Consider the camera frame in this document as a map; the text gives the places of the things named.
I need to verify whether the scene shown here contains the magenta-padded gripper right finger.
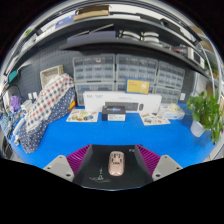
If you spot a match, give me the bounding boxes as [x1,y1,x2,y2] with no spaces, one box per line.
[134,143,184,183]

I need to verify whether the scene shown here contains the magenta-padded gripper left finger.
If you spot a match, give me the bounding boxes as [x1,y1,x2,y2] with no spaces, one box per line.
[43,144,93,183]

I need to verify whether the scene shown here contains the navy polka dot cloth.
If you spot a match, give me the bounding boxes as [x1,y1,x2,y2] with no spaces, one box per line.
[18,86,77,154]

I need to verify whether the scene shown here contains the printed picture sheet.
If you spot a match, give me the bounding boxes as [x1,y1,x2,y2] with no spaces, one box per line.
[65,108,100,123]
[139,112,171,127]

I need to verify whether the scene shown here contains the clear plastic package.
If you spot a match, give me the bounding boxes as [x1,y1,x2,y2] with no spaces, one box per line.
[161,103,185,120]

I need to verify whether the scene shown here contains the white power strip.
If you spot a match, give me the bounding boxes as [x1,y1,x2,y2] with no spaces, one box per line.
[13,118,26,138]

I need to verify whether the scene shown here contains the potted green plant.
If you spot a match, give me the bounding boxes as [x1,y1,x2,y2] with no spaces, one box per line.
[185,89,224,144]

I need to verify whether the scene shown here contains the small white device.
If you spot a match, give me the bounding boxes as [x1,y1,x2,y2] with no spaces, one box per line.
[20,99,33,113]

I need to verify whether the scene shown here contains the white keyboard box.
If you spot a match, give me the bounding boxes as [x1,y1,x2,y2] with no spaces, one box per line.
[82,90,163,114]

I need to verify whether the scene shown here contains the small black box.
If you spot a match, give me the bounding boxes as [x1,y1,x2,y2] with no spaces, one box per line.
[101,105,127,122]

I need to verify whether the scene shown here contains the purple object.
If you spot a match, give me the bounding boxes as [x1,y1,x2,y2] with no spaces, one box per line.
[9,95,22,113]

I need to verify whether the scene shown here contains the yellow and blue box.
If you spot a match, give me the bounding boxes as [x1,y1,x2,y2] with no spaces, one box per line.
[125,78,151,95]

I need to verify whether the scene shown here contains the clear plastic drawer cabinet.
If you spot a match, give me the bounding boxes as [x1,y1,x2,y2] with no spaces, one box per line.
[153,60,186,105]
[115,53,159,94]
[72,53,116,107]

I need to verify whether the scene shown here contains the teal pegboard bin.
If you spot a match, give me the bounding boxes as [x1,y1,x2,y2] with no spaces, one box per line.
[8,69,19,83]

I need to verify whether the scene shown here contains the dark wall shelf unit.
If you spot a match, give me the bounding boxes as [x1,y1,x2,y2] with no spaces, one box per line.
[19,3,218,78]

